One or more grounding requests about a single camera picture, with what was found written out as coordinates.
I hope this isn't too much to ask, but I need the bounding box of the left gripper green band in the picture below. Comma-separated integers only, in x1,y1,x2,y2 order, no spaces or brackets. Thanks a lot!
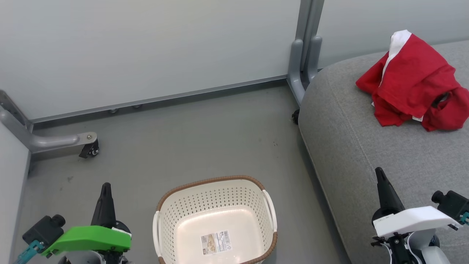
41,182,132,258

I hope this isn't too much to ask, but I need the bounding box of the grey metal partition foot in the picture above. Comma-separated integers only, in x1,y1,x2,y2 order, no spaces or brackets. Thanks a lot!
0,90,99,155

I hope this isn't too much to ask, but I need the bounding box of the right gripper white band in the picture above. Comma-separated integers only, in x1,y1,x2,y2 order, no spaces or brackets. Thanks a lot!
371,167,461,246

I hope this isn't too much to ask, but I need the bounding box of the grey partition bottom rail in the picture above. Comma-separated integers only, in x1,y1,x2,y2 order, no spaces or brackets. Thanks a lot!
31,74,291,126

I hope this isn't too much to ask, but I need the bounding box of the printed barcode label sticker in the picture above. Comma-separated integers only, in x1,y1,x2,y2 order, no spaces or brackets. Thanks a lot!
200,230,233,256

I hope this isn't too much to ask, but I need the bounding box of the red white striped jersey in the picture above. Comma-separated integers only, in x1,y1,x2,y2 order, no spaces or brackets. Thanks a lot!
355,30,469,132

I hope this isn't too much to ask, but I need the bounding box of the grey metal partition post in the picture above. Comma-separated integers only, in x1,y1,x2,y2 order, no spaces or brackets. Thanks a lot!
287,0,325,107

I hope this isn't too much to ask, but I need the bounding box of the grey fabric sofa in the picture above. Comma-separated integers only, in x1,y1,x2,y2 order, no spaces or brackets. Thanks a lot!
298,40,469,264

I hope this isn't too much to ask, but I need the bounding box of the white perforated laundry basket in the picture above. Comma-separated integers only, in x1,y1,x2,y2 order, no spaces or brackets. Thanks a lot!
153,175,278,264

